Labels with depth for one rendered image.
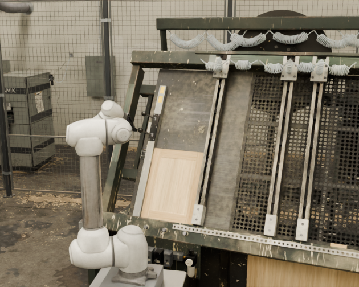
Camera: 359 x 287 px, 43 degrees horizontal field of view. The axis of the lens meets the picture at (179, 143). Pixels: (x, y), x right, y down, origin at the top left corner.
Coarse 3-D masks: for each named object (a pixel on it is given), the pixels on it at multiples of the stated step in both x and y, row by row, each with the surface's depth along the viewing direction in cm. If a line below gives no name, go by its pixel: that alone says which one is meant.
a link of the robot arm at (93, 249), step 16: (80, 128) 221; (96, 128) 223; (80, 144) 222; (96, 144) 223; (80, 160) 227; (96, 160) 227; (80, 176) 229; (96, 176) 227; (96, 192) 228; (96, 208) 229; (96, 224) 230; (80, 240) 229; (96, 240) 228; (112, 240) 234; (80, 256) 227; (96, 256) 228; (112, 256) 230
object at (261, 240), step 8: (200, 232) 287; (208, 232) 286; (216, 232) 285; (224, 232) 283; (248, 240) 277; (256, 240) 276; (264, 240) 274; (272, 240) 273; (296, 248) 267; (304, 248) 266; (312, 248) 265; (320, 248) 263; (328, 248) 262; (352, 256) 257
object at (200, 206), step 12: (216, 60) 316; (228, 60) 313; (216, 72) 313; (228, 72) 320; (216, 84) 314; (216, 96) 312; (216, 108) 310; (216, 120) 306; (216, 132) 304; (216, 144) 307; (204, 156) 301; (204, 168) 299; (204, 180) 300; (204, 192) 293; (204, 204) 292; (192, 216) 291; (204, 216) 294
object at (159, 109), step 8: (160, 88) 331; (160, 104) 326; (160, 112) 324; (160, 120) 325; (152, 144) 319; (152, 152) 317; (144, 160) 317; (144, 168) 315; (144, 176) 313; (144, 184) 311; (144, 192) 310; (136, 200) 309; (136, 208) 307
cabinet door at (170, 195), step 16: (160, 160) 315; (176, 160) 312; (192, 160) 308; (160, 176) 312; (176, 176) 308; (192, 176) 305; (160, 192) 308; (176, 192) 305; (192, 192) 301; (144, 208) 308; (160, 208) 305; (176, 208) 301; (192, 208) 298; (192, 224) 294
